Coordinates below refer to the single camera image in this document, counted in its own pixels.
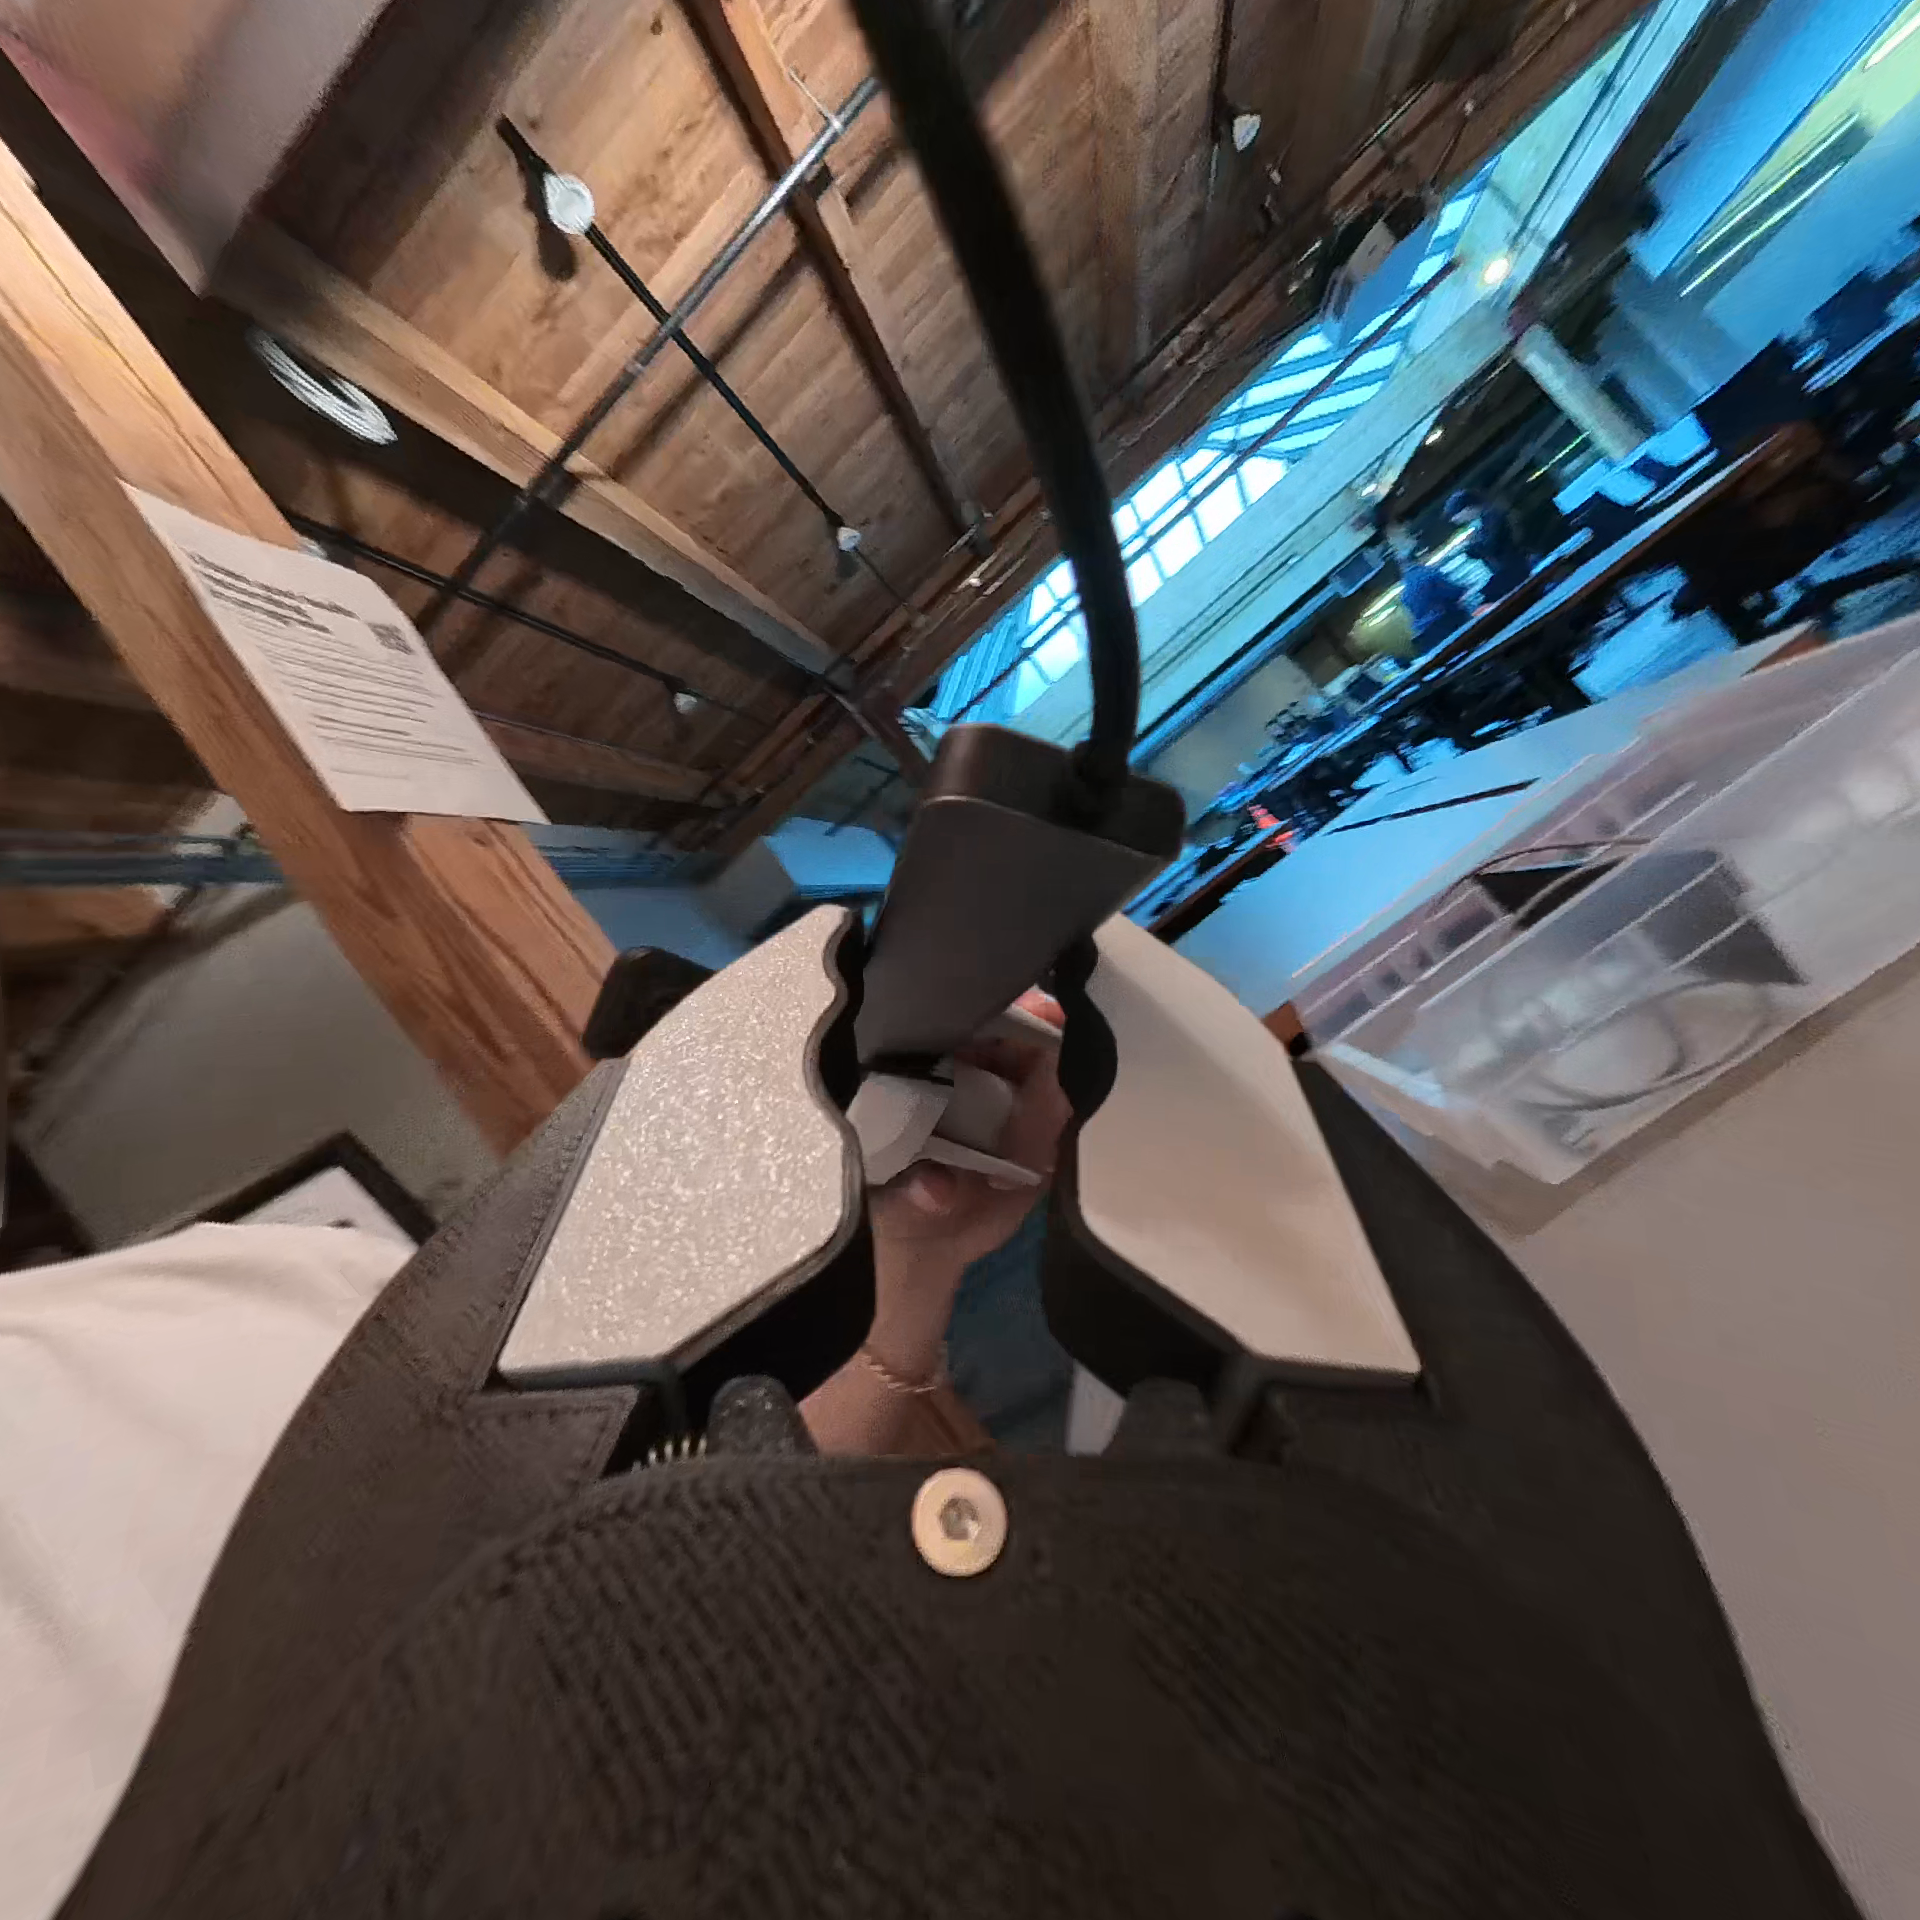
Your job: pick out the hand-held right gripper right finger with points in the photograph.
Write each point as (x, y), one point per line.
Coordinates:
(1231, 1190)

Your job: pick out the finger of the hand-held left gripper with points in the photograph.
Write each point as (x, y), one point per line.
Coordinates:
(896, 1122)

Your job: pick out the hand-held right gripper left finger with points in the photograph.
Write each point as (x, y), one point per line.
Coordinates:
(688, 1190)

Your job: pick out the clear plastic bin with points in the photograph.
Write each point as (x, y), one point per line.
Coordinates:
(1723, 781)

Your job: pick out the person's left forearm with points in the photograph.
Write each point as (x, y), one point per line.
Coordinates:
(882, 1416)

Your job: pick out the person's left hand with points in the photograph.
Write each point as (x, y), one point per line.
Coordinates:
(936, 1238)

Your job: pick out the ceiling spot lamp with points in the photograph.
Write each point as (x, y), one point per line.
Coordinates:
(568, 207)
(849, 536)

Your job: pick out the white paper notice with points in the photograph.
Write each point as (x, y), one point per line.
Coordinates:
(330, 659)

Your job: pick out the skylight window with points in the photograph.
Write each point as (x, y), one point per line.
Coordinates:
(1205, 490)

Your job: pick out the wooden post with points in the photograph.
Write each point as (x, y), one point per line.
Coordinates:
(370, 900)

